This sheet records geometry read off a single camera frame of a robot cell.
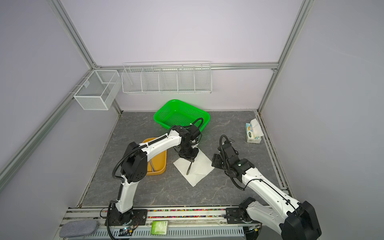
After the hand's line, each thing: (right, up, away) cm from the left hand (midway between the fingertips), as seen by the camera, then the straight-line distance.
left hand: (193, 161), depth 85 cm
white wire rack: (-19, +56, +23) cm, 63 cm away
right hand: (+13, +2, -3) cm, 14 cm away
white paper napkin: (+3, -5, +4) cm, 8 cm away
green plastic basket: (-14, +31, +35) cm, 49 cm away
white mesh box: (-63, +43, +11) cm, 77 cm away
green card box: (-16, -27, -15) cm, 35 cm away
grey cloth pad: (-54, -27, -15) cm, 62 cm away
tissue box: (+40, +16, +15) cm, 46 cm away
